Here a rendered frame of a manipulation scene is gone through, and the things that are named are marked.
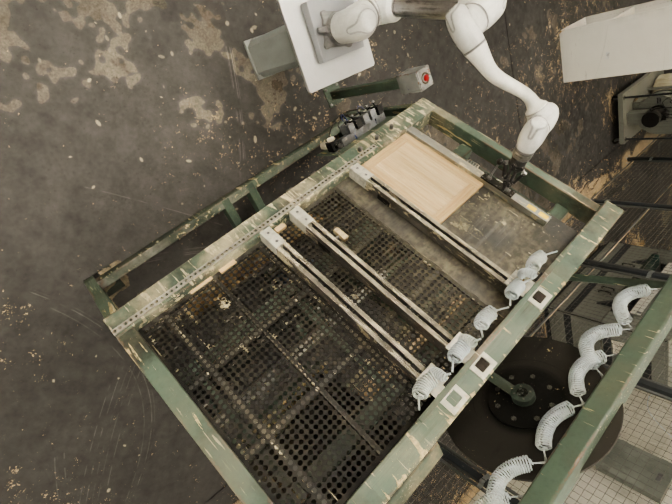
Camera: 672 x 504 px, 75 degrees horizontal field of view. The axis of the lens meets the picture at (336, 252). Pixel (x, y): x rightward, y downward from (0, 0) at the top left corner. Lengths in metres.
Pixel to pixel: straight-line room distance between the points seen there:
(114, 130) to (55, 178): 0.41
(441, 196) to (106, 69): 1.98
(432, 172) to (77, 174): 1.98
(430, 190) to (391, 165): 0.27
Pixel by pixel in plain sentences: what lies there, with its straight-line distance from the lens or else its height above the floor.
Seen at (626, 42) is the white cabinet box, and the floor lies 0.68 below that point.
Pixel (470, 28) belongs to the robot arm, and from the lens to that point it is 2.05.
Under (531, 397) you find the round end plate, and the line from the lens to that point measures 2.32.
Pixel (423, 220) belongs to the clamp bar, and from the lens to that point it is 2.24.
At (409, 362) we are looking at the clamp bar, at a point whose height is 1.67.
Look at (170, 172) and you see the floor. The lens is 2.94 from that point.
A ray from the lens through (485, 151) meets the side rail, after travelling 2.79.
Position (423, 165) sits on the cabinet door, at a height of 1.09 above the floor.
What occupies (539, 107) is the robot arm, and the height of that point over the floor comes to 1.71.
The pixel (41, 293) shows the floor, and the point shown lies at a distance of 2.93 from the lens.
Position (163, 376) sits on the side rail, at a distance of 1.95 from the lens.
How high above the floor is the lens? 2.83
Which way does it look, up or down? 52 degrees down
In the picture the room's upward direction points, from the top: 107 degrees clockwise
